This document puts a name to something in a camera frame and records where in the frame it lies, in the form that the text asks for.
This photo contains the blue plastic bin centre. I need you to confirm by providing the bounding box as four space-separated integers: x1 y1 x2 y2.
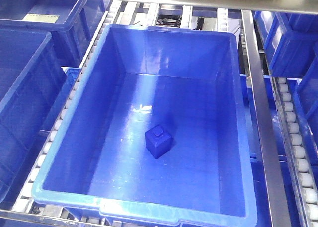
31 25 257 227

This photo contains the blue plastic bin left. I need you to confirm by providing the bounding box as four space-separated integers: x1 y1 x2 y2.
0 28 66 201

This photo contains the blue plastic bin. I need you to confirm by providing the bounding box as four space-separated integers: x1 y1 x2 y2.
31 25 257 227
0 28 66 201
253 11 318 78

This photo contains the blue plastic bin right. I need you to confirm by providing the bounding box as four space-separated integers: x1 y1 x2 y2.
253 11 318 78

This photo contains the stainless steel shelf rack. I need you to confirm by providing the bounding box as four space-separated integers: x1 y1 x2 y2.
0 0 318 227

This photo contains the blue bin far left back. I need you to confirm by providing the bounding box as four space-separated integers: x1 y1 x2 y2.
0 0 109 67

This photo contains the blue plastic block part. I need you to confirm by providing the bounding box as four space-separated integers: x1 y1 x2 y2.
145 125 173 159

